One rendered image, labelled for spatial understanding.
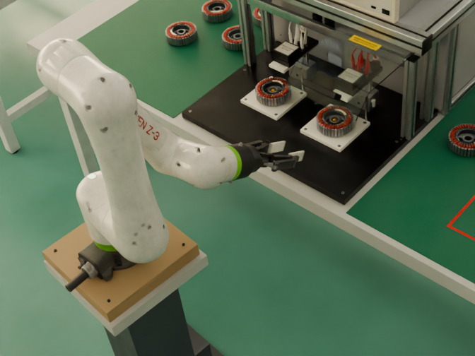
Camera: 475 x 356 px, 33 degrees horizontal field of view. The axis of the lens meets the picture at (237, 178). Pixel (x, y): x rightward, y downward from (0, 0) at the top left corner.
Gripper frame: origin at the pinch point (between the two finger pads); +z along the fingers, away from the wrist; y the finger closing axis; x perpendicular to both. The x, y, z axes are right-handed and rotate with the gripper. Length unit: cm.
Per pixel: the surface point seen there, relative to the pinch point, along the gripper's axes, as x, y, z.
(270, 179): -10.8, -3.7, 1.7
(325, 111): 8.9, -3.7, 20.6
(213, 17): 16, -72, 42
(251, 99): 3.1, -28.8, 17.3
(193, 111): -5.1, -41.0, 5.7
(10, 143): -71, -161, 32
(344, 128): 7.3, 5.2, 18.7
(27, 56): -52, -218, 79
